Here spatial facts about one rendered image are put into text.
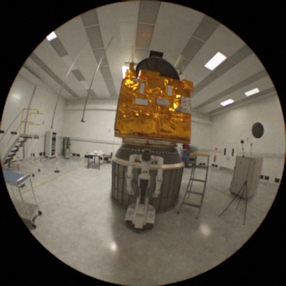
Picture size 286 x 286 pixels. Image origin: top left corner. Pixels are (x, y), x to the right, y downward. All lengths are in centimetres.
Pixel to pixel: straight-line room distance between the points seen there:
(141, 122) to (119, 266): 274
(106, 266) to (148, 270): 55
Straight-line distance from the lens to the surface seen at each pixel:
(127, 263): 174
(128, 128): 229
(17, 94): 745
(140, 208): 194
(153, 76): 290
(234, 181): 440
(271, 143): 792
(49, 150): 829
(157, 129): 237
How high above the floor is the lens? 162
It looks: 1 degrees up
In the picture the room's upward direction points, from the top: 5 degrees clockwise
